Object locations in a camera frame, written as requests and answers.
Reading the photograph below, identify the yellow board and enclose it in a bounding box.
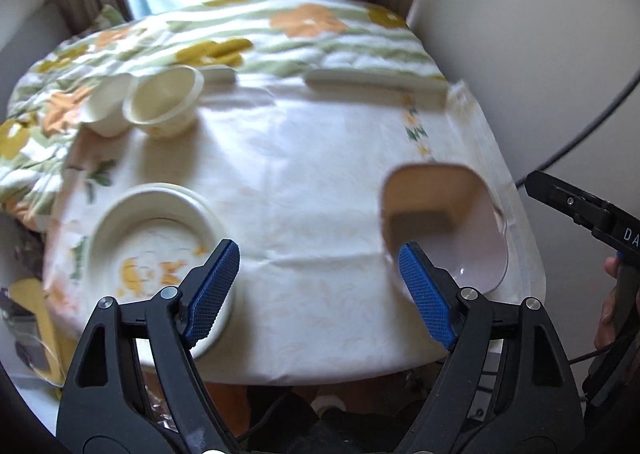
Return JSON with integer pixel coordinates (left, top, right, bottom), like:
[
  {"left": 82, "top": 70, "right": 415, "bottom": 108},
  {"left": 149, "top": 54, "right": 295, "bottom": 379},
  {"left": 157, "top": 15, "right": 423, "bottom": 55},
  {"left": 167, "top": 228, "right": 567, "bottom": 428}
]
[{"left": 5, "top": 279, "right": 68, "bottom": 380}]

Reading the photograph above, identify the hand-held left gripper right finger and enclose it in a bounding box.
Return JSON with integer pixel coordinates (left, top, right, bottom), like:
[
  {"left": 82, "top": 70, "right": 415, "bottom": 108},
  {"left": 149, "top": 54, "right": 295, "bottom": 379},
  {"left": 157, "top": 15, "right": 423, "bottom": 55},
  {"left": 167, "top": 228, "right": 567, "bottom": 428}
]
[{"left": 398, "top": 241, "right": 586, "bottom": 454}]

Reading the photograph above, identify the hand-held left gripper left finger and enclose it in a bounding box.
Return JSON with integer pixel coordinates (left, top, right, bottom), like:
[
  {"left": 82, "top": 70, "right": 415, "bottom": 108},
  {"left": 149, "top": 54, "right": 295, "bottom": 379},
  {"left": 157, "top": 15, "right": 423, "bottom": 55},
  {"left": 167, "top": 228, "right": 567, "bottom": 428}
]
[{"left": 56, "top": 239, "right": 241, "bottom": 454}]

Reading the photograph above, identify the green patterned pillow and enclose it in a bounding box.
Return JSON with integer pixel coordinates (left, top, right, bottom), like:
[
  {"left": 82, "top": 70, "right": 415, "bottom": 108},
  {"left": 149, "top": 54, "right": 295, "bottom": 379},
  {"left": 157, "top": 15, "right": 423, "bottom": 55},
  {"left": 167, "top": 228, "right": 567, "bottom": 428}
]
[{"left": 92, "top": 4, "right": 128, "bottom": 29}]

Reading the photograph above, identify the yellow cartoon plate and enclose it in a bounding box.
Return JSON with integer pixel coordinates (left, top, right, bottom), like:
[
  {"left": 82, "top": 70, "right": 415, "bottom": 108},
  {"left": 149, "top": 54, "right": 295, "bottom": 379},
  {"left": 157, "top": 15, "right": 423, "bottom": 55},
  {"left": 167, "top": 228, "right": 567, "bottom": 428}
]
[{"left": 94, "top": 184, "right": 237, "bottom": 357}]

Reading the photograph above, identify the floral striped blanket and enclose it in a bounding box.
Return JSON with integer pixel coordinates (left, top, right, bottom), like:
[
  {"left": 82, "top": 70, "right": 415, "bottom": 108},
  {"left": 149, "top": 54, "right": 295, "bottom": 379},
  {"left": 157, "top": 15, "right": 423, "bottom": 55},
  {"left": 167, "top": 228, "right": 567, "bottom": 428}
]
[{"left": 0, "top": 0, "right": 451, "bottom": 230}]

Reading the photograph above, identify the cream round bowl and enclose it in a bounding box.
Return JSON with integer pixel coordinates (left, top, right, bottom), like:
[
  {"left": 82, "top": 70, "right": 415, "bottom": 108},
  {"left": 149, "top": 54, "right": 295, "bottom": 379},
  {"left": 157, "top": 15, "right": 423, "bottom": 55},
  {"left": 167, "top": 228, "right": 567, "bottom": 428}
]
[{"left": 122, "top": 65, "right": 205, "bottom": 139}]

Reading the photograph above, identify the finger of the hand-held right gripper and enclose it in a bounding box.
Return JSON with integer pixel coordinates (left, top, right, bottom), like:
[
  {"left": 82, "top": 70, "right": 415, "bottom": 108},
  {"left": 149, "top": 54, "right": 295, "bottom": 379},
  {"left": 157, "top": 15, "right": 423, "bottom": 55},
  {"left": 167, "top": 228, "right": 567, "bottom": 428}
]
[{"left": 525, "top": 170, "right": 618, "bottom": 239}]

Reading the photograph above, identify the person's right hand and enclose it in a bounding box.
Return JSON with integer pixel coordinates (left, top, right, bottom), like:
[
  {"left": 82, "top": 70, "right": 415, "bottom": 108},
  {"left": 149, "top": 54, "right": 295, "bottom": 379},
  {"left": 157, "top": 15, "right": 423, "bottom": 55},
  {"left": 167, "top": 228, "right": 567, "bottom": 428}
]
[{"left": 594, "top": 256, "right": 622, "bottom": 350}]

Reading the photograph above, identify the small white bowl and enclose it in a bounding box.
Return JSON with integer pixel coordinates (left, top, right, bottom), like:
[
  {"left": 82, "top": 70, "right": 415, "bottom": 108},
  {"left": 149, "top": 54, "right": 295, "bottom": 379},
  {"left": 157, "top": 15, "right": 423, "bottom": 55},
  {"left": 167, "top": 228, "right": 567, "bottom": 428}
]
[{"left": 80, "top": 74, "right": 133, "bottom": 137}]

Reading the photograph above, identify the white tablecloth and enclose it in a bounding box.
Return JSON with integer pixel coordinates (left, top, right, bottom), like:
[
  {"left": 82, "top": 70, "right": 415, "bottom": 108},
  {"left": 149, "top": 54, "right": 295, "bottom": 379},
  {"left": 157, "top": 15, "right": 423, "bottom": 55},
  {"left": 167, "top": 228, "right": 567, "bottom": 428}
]
[{"left": 42, "top": 69, "right": 546, "bottom": 385}]

